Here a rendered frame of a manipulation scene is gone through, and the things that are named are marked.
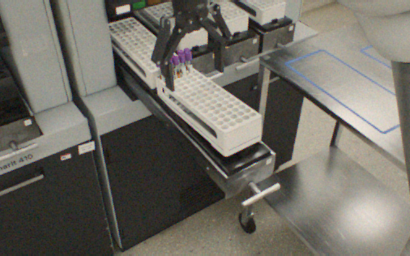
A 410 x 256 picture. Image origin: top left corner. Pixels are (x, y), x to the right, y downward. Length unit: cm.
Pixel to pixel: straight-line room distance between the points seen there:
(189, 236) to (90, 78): 84
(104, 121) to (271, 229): 91
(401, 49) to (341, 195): 132
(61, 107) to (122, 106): 17
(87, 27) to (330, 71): 65
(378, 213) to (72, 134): 104
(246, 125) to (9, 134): 57
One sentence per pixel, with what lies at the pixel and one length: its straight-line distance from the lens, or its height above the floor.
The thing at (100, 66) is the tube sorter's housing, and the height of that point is 82.
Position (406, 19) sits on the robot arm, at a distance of 33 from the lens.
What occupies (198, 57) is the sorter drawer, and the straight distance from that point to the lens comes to 127.
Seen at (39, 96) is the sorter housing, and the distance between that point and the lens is 122.
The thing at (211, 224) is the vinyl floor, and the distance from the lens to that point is 184.
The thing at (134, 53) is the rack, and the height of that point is 86.
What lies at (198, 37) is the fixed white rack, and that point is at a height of 85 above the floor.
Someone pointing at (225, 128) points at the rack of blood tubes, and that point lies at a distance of 90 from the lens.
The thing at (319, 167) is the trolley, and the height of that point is 28.
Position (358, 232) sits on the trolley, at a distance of 156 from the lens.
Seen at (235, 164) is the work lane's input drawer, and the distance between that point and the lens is 92.
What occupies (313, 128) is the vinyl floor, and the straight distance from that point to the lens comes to 232.
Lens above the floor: 148
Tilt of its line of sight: 41 degrees down
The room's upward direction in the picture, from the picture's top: straight up
